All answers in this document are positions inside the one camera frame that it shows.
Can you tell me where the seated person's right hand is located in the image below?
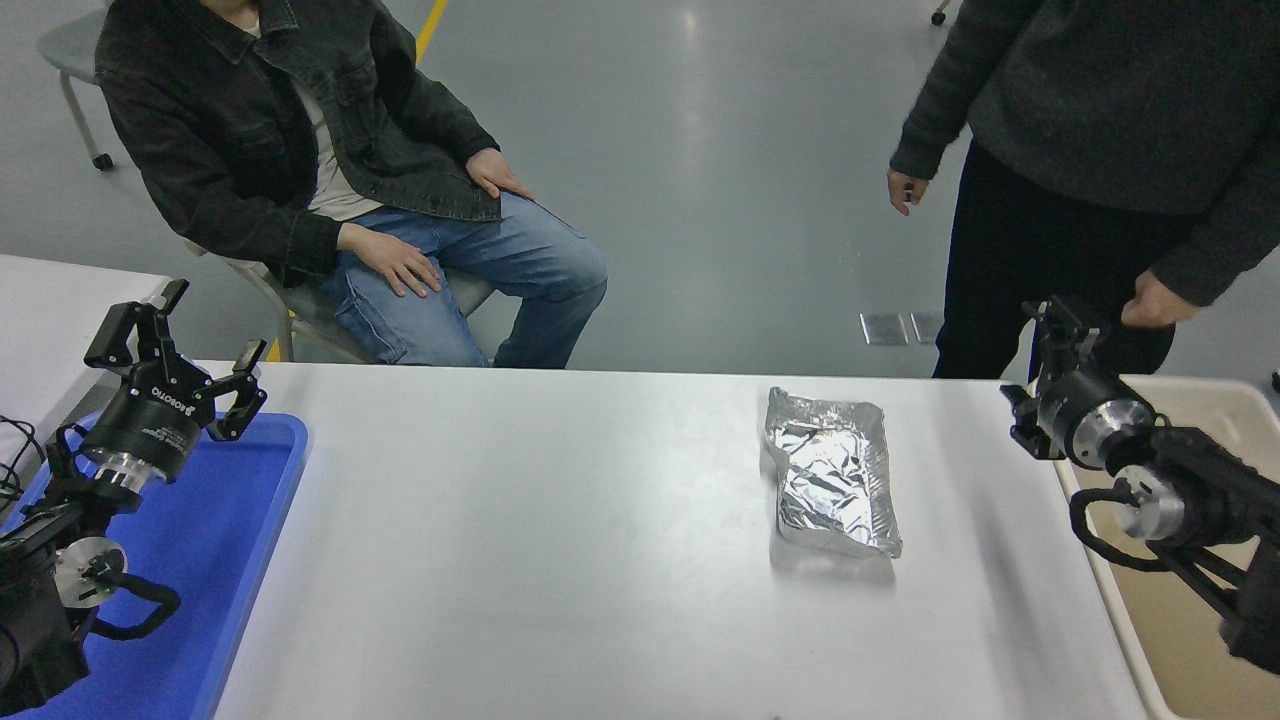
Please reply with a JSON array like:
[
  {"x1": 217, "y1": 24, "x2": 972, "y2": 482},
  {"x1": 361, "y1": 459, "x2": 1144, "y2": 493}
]
[{"x1": 337, "y1": 222, "x2": 444, "y2": 299}]

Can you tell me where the grey wheeled chair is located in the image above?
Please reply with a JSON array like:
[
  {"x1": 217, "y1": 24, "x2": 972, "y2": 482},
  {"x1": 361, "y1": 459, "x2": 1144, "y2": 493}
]
[{"x1": 36, "y1": 8, "x2": 116, "y2": 171}]

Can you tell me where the large pale beige bin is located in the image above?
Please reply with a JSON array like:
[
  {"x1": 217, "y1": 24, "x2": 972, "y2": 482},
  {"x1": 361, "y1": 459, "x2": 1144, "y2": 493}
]
[{"x1": 1028, "y1": 375, "x2": 1280, "y2": 720}]

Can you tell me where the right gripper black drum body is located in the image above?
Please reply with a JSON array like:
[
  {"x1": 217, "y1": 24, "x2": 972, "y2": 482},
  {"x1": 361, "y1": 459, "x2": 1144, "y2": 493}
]
[{"x1": 1038, "y1": 370, "x2": 1141, "y2": 466}]

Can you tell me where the standing person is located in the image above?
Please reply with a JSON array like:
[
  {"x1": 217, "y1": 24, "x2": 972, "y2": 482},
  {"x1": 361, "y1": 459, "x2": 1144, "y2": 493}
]
[{"x1": 888, "y1": 0, "x2": 1280, "y2": 381}]

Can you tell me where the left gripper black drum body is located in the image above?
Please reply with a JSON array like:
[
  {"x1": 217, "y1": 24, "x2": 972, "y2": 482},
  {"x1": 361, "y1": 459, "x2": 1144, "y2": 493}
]
[{"x1": 84, "y1": 362, "x2": 213, "y2": 481}]

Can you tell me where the standing person's left hand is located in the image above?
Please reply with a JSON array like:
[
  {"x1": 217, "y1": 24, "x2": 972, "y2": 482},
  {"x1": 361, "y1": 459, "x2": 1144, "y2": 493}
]
[{"x1": 1120, "y1": 270, "x2": 1201, "y2": 329}]

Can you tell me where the seated person's left hand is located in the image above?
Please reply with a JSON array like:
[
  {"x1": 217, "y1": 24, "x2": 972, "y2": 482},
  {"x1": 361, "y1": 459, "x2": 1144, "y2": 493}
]
[{"x1": 466, "y1": 148, "x2": 536, "y2": 202}]

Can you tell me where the seated person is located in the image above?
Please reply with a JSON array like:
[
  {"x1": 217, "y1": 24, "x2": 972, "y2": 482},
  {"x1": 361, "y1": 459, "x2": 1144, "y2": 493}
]
[{"x1": 93, "y1": 0, "x2": 609, "y2": 369}]

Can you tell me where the standing person's right hand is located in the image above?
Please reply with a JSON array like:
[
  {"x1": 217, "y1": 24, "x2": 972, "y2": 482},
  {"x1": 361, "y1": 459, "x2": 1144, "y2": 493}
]
[{"x1": 887, "y1": 168, "x2": 931, "y2": 217}]

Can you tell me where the thin black cable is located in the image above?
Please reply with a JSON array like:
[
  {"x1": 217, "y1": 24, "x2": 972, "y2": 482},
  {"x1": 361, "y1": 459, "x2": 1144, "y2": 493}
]
[{"x1": 0, "y1": 415, "x2": 46, "y2": 516}]

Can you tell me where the pale chair under seated person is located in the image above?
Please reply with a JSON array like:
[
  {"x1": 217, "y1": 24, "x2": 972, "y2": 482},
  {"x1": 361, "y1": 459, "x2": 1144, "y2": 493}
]
[{"x1": 185, "y1": 238, "x2": 498, "y2": 363}]

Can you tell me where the silver foil tray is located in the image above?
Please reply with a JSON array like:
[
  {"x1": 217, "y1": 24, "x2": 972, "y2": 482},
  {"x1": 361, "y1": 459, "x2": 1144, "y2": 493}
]
[{"x1": 765, "y1": 386, "x2": 904, "y2": 558}]

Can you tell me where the blue plastic tray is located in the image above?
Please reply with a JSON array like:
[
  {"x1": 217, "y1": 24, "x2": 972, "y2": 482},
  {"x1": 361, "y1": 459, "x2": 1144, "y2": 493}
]
[{"x1": 0, "y1": 410, "x2": 309, "y2": 720}]

